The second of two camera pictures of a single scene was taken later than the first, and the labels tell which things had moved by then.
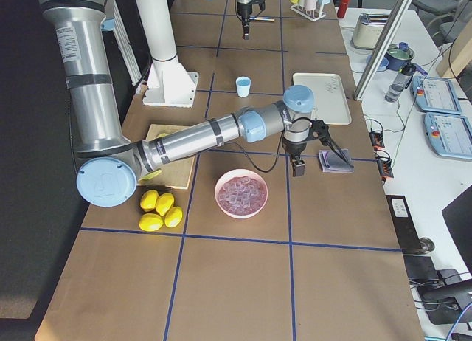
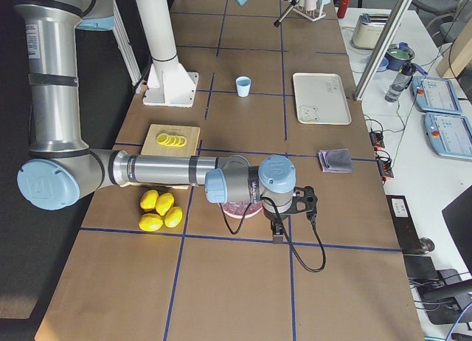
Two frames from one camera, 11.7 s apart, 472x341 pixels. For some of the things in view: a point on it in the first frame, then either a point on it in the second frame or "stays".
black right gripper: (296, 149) → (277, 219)
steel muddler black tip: (262, 18) → (276, 23)
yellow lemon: (150, 222) stays
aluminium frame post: (384, 43) stays
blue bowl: (383, 64) stays
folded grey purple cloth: (332, 163) stays
